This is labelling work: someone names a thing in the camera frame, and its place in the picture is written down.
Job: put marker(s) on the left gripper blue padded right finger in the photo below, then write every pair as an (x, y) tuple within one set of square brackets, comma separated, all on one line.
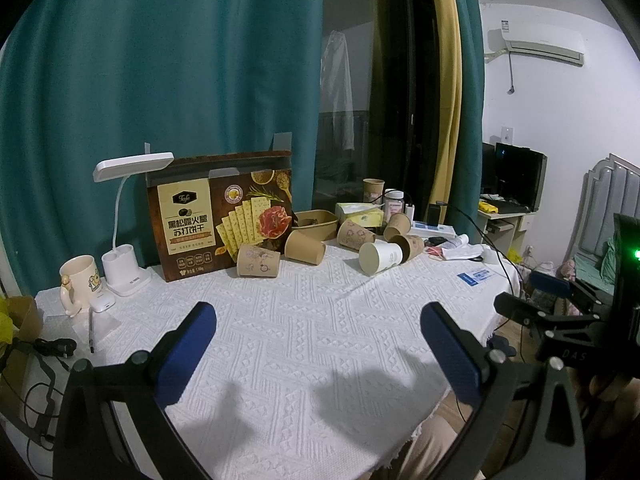
[(548, 441)]

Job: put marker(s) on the white small desk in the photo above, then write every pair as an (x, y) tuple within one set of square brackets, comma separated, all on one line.
[(506, 231)]

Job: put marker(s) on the small brown cup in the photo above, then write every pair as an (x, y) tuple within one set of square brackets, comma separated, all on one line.
[(399, 224), (410, 245)]

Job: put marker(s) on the small brown cup lower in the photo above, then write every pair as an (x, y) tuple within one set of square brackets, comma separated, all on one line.
[(410, 245)]

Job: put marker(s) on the upright patterned paper cup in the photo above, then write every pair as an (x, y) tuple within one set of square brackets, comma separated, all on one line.
[(373, 190)]

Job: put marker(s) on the teal curtain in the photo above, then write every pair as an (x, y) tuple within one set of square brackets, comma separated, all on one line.
[(465, 188), (88, 80)]

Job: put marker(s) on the patterned brown paper cup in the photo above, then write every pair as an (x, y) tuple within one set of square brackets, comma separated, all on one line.
[(257, 262)]

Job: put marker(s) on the small brown cup upper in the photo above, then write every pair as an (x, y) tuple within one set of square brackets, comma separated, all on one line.
[(399, 224)]

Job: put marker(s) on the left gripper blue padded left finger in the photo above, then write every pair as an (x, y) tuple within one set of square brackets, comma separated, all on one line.
[(89, 440)]

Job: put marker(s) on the cream cartoon mug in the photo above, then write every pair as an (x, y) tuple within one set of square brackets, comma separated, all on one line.
[(80, 283)]

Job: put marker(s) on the white earbuds case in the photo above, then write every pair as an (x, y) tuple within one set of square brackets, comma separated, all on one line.
[(102, 302)]

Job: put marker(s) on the yellow curtain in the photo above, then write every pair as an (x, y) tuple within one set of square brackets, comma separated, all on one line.
[(450, 96)]

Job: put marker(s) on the yellow tissue box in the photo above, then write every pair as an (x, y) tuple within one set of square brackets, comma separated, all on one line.
[(365, 214)]

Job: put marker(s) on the plain brown paper cup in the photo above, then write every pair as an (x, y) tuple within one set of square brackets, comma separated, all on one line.
[(302, 248)]

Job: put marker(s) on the teal curtain right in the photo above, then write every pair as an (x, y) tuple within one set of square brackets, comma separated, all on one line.
[(465, 188)]

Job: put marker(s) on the black power plug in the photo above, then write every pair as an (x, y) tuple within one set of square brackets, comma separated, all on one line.
[(60, 348)]

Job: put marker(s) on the blue white card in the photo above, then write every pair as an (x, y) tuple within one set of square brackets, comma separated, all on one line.
[(475, 277)]

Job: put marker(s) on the brown paper bowl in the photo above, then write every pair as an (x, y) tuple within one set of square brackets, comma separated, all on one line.
[(318, 224)]

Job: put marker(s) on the white air conditioner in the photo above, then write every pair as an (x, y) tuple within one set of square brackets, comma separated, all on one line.
[(544, 41)]

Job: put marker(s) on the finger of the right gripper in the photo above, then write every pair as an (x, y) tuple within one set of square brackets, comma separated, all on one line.
[(573, 291), (524, 313)]

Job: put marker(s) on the grey headboard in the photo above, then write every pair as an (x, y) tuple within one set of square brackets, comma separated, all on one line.
[(611, 187)]

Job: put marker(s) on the patterned cup lying right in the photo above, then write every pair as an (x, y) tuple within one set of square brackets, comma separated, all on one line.
[(351, 235)]

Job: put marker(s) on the brown cracker box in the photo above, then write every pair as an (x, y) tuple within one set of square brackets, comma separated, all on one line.
[(204, 208)]

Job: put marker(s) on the white paper cup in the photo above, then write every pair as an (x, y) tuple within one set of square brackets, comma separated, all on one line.
[(376, 257)]

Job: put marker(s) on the white pill bottle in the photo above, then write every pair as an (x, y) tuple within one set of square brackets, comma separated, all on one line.
[(393, 202)]

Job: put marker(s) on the yellow plastic bag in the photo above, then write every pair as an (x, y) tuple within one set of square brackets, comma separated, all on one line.
[(6, 325)]

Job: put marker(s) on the black monitor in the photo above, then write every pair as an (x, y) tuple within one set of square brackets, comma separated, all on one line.
[(512, 177)]

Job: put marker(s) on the teal curtain left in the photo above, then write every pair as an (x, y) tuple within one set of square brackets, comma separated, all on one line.
[(88, 80)]

